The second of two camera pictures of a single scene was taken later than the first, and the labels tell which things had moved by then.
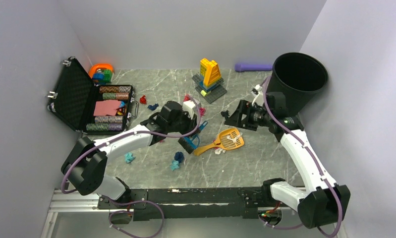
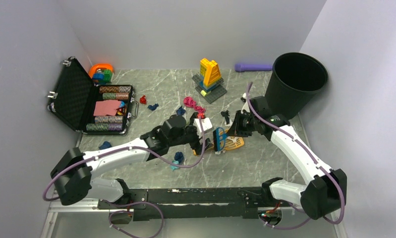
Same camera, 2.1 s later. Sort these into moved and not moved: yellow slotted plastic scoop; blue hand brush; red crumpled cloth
Moved: blue hand brush
Not moved: red crumpled cloth; yellow slotted plastic scoop
